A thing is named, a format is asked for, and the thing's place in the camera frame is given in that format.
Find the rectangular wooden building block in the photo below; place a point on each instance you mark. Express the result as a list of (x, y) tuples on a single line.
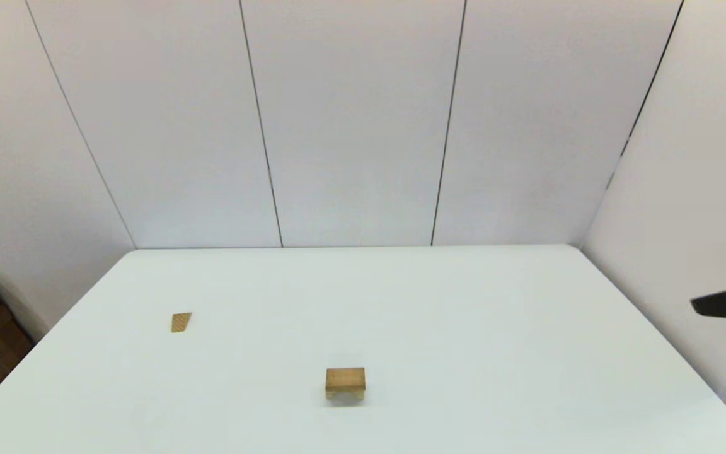
[(345, 377)]

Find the arched wooden building block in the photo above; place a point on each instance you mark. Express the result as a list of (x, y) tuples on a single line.
[(345, 396)]

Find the triangular striped wooden block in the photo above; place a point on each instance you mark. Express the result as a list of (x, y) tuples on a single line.
[(181, 322)]

